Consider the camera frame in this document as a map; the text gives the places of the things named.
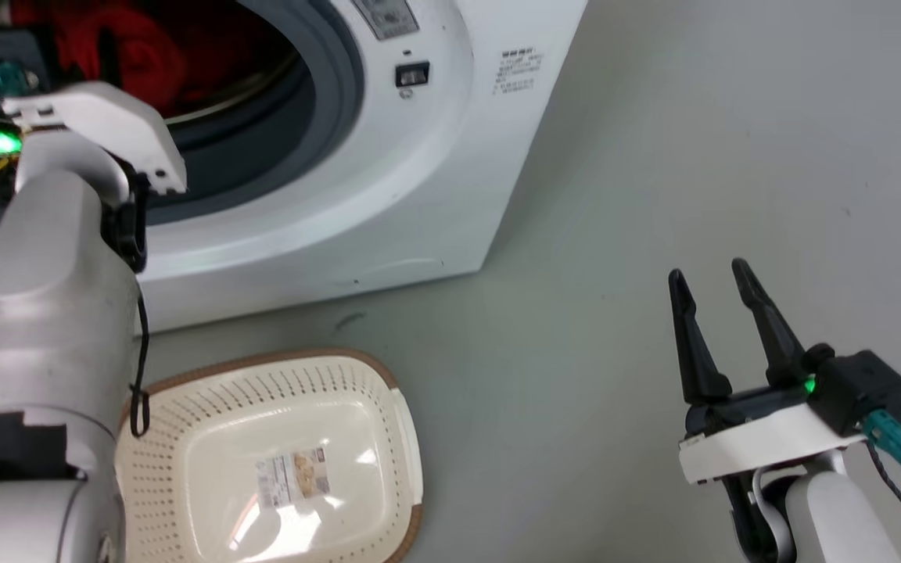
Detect white front-load washing machine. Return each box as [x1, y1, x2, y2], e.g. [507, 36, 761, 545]
[0, 0, 588, 333]

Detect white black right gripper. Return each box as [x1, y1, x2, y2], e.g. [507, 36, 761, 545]
[668, 258, 870, 486]

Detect grey warning label sticker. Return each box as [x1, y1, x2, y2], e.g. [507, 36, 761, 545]
[352, 0, 421, 41]

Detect paper basket label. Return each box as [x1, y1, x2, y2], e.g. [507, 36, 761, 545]
[254, 447, 332, 510]

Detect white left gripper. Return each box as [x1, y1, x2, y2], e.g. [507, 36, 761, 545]
[1, 82, 188, 196]

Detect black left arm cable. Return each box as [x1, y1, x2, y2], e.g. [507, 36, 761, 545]
[102, 172, 153, 439]

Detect teal left camera connector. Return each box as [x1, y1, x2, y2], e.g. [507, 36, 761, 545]
[0, 61, 39, 99]

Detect red garment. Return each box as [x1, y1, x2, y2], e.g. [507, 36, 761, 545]
[11, 0, 300, 120]

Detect cream brown-rimmed laundry basket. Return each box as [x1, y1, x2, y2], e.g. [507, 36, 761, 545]
[114, 348, 425, 563]

